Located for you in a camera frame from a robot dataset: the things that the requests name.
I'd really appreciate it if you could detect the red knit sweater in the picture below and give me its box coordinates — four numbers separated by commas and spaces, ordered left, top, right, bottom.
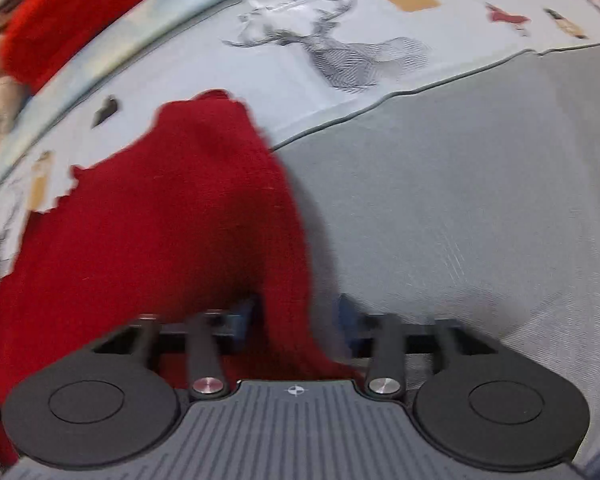
0, 89, 361, 466

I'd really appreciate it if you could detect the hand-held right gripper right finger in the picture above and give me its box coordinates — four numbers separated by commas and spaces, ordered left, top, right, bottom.
337, 294, 496, 401

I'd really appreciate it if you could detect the grey blanket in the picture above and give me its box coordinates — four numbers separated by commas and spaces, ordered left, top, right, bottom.
270, 40, 600, 471

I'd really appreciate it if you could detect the deer printed bed sheet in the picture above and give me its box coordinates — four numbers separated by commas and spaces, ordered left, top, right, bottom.
0, 0, 600, 311

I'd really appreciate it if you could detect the red blanket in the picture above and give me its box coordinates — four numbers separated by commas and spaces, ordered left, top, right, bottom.
0, 0, 201, 96

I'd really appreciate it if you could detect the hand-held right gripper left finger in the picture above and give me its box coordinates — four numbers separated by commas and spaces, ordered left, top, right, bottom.
92, 300, 259, 402

